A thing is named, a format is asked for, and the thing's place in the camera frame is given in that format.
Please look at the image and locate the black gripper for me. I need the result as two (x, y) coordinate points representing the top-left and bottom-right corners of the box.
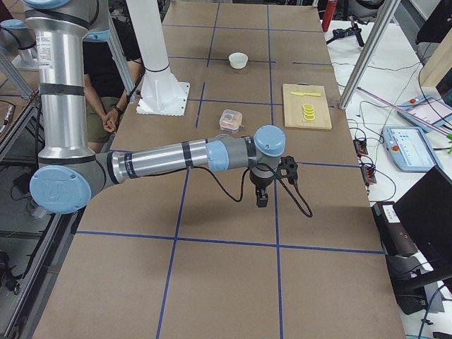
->
(250, 165), (275, 208)

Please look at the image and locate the clear plastic egg box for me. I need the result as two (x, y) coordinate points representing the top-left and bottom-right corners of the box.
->
(219, 109), (243, 133)

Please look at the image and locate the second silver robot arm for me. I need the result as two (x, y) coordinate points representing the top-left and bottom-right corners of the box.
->
(1, 19), (38, 71)

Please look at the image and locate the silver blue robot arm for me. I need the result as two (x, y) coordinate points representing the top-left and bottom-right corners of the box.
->
(24, 1), (285, 214)

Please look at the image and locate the black box on desk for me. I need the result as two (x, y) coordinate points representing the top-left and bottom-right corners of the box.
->
(371, 201), (417, 258)

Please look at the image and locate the bamboo cutting board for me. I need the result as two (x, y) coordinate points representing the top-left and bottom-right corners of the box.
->
(282, 83), (332, 130)

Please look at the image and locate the yellow plastic knife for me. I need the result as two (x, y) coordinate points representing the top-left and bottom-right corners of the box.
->
(290, 91), (322, 97)

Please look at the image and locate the white bowl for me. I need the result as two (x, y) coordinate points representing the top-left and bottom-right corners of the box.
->
(228, 52), (249, 69)

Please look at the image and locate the teach pendant near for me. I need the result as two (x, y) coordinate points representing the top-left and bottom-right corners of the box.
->
(382, 126), (442, 172)

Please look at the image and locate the teach pendant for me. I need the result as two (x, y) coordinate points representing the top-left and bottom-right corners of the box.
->
(399, 95), (451, 127)
(382, 126), (442, 172)

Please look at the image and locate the black monitor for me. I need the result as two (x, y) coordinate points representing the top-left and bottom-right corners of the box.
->
(393, 166), (451, 314)

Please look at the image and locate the black tripod rod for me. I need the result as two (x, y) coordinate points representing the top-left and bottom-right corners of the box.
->
(326, 16), (369, 47)

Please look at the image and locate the seated person black shirt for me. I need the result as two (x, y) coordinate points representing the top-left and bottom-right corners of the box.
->
(83, 18), (142, 153)

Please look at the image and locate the teach pendant far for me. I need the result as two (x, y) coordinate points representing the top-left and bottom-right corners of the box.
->
(399, 95), (451, 127)

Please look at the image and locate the red cylinder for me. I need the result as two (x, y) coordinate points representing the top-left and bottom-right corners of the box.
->
(322, 0), (337, 32)

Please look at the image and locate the black camera cable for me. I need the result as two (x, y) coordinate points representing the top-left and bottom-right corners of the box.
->
(190, 165), (314, 219)

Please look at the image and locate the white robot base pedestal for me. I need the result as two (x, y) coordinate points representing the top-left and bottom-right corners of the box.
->
(127, 0), (190, 117)

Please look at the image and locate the aluminium frame post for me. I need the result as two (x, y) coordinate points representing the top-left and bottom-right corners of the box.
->
(338, 0), (400, 109)

